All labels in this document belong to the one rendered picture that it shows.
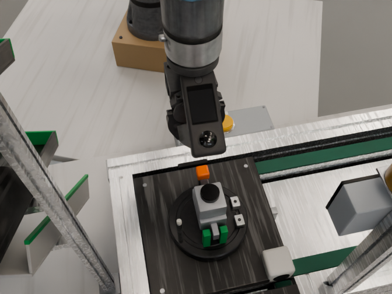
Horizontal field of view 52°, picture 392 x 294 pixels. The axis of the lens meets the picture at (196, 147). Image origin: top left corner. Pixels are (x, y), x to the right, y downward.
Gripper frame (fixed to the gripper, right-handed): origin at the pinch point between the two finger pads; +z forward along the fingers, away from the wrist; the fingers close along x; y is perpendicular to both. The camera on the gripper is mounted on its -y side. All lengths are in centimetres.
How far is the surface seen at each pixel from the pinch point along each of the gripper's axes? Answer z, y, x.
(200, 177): 0.3, -5.8, 0.4
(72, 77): 22, 43, 25
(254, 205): 10.5, -8.2, -9.2
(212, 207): -1.0, -12.2, 0.0
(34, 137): -12.7, -2.2, 22.9
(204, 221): 2.0, -12.8, 1.4
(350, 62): 107, 108, -114
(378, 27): 107, 133, -144
